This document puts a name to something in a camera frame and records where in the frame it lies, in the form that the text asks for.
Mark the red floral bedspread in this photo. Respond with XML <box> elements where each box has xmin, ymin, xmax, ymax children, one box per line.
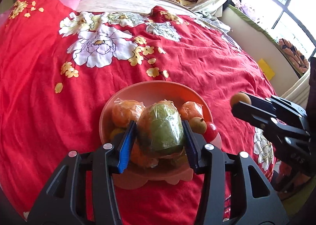
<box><xmin>1</xmin><ymin>0</ymin><xmax>275</xmax><ymax>216</ymax></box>

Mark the patterned cushion on sill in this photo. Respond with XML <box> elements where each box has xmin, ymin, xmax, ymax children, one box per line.
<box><xmin>278</xmin><ymin>38</ymin><xmax>309</xmax><ymax>74</ymax></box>

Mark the tall green mango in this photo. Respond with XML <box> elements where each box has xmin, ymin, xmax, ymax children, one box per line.
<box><xmin>137</xmin><ymin>100</ymin><xmax>184</xmax><ymax>158</ymax></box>

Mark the round green mango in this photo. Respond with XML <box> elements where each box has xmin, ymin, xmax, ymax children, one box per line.
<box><xmin>170</xmin><ymin>149</ymin><xmax>188</xmax><ymax>167</ymax></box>

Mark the pink plastic fruit plate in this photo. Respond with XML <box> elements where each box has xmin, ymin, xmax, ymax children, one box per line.
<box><xmin>99</xmin><ymin>81</ymin><xmax>213</xmax><ymax>190</ymax></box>

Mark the brown kiwi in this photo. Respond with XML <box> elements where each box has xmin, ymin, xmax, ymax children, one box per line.
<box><xmin>109</xmin><ymin>128</ymin><xmax>125</xmax><ymax>141</ymax></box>
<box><xmin>230</xmin><ymin>92</ymin><xmax>252</xmax><ymax>107</ymax></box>
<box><xmin>189</xmin><ymin>116</ymin><xmax>207</xmax><ymax>134</ymax></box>

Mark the large orange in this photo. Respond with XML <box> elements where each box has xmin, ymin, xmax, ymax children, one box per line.
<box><xmin>111</xmin><ymin>98</ymin><xmax>146</xmax><ymax>128</ymax></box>

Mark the red tomato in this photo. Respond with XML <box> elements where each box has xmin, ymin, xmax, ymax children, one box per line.
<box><xmin>203</xmin><ymin>122</ymin><xmax>218</xmax><ymax>143</ymax></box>

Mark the yellow paper note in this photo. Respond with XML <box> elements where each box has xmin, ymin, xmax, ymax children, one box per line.
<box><xmin>257</xmin><ymin>59</ymin><xmax>275</xmax><ymax>81</ymax></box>

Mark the window frame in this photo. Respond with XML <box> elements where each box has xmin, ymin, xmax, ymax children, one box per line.
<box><xmin>242</xmin><ymin>0</ymin><xmax>315</xmax><ymax>56</ymax></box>

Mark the cream bed sheet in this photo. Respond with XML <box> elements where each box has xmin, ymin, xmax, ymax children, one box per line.
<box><xmin>75</xmin><ymin>0</ymin><xmax>194</xmax><ymax>16</ymax></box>

